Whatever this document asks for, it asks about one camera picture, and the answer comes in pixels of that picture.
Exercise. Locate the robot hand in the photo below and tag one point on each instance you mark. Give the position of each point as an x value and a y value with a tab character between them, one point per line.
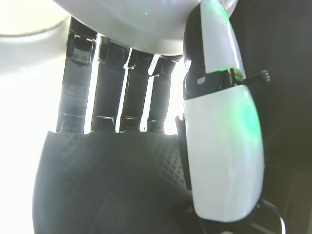
109	185

